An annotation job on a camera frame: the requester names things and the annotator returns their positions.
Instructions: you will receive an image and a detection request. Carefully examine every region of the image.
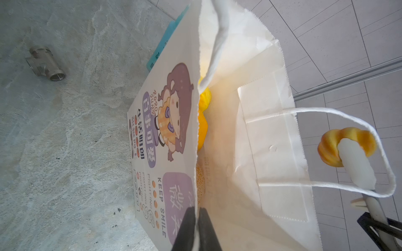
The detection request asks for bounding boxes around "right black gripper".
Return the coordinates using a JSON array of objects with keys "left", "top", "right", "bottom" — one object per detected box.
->
[{"left": 338, "top": 139, "right": 402, "bottom": 251}]

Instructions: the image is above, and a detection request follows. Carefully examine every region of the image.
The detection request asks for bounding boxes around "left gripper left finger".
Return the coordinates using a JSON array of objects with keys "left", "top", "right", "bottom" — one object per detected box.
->
[{"left": 171, "top": 207, "right": 196, "bottom": 251}]

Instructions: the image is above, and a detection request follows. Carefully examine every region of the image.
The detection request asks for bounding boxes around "teal plastic bottle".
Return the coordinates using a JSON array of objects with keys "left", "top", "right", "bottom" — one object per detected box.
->
[{"left": 146, "top": 6, "right": 188, "bottom": 72}]

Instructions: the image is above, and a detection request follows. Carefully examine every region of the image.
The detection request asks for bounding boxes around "sesame oval fake bread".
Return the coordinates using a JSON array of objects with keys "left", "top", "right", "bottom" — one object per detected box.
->
[{"left": 196, "top": 164, "right": 205, "bottom": 205}]

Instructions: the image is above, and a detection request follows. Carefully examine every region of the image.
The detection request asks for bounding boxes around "white printed paper bag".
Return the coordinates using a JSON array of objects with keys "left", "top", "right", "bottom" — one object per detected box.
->
[{"left": 127, "top": 1, "right": 396, "bottom": 251}]

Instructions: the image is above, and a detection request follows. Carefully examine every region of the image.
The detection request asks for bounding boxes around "metal tee pipe fitting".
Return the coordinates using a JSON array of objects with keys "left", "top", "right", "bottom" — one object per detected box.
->
[{"left": 26, "top": 46, "right": 66, "bottom": 82}]

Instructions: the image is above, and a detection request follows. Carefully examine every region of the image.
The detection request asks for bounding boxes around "small yellow fake bread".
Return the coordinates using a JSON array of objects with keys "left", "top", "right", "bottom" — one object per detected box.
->
[{"left": 197, "top": 87, "right": 212, "bottom": 151}]

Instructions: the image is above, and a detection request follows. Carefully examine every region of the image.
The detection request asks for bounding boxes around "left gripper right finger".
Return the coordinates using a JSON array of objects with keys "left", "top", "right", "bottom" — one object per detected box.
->
[{"left": 197, "top": 208, "right": 222, "bottom": 251}]

